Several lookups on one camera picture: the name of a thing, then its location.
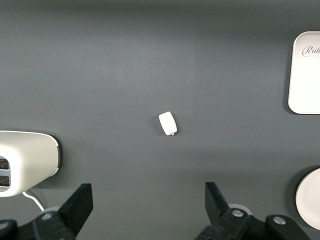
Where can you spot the small white steamed bun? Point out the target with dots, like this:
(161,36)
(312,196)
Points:
(168,122)

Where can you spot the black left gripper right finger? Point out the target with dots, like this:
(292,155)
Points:
(217,207)

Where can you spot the white toaster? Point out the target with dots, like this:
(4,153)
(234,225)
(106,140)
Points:
(30,155)

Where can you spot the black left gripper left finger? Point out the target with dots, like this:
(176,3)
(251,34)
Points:
(75,207)

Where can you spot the cream rectangular rabbit tray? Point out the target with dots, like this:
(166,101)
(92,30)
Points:
(305,82)

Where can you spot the round cream plate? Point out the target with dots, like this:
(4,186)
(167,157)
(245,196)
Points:
(311,197)

